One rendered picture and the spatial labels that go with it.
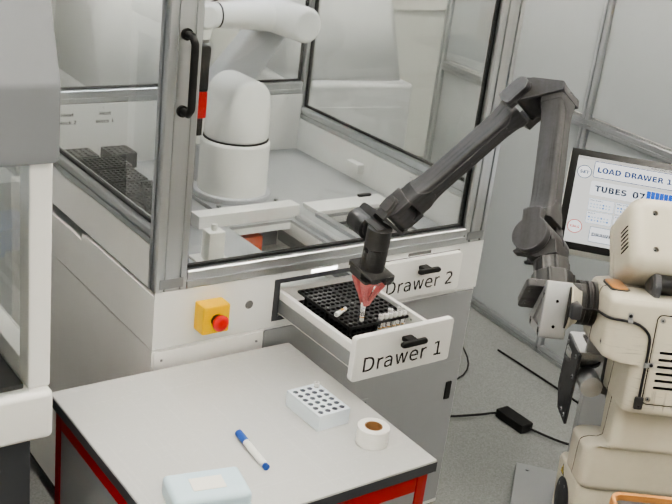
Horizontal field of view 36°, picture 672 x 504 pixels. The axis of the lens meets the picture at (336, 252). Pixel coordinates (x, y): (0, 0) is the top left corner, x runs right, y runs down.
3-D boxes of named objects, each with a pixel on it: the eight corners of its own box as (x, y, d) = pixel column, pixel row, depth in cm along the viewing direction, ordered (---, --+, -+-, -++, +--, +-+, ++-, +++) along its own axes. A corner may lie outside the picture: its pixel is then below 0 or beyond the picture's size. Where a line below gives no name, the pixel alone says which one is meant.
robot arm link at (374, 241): (376, 230, 229) (398, 228, 232) (361, 216, 234) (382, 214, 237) (371, 257, 232) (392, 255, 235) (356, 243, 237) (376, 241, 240)
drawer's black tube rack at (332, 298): (405, 339, 251) (408, 315, 249) (346, 352, 241) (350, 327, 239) (351, 302, 268) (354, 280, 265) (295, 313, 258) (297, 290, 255)
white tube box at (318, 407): (348, 422, 227) (350, 407, 225) (317, 432, 222) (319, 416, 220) (315, 396, 235) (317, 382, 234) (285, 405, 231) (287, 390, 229)
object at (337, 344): (438, 351, 248) (442, 328, 246) (352, 372, 233) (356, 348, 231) (342, 286, 277) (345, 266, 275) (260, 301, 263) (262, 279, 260)
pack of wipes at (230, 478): (235, 482, 201) (237, 463, 199) (251, 511, 193) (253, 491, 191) (160, 493, 195) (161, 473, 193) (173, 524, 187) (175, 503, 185)
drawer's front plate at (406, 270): (457, 288, 289) (463, 251, 285) (375, 304, 273) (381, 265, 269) (453, 285, 291) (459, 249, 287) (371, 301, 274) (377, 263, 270)
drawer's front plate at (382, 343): (447, 358, 248) (454, 317, 244) (350, 383, 231) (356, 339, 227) (442, 355, 249) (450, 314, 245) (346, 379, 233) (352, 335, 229)
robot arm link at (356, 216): (397, 199, 229) (418, 218, 235) (371, 177, 238) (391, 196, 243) (362, 239, 229) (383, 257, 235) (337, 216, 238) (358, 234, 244)
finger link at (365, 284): (366, 293, 247) (373, 259, 243) (383, 308, 242) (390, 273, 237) (342, 297, 243) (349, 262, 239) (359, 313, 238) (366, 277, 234)
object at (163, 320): (475, 286, 297) (484, 239, 291) (151, 351, 238) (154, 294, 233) (295, 182, 366) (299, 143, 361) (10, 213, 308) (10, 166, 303)
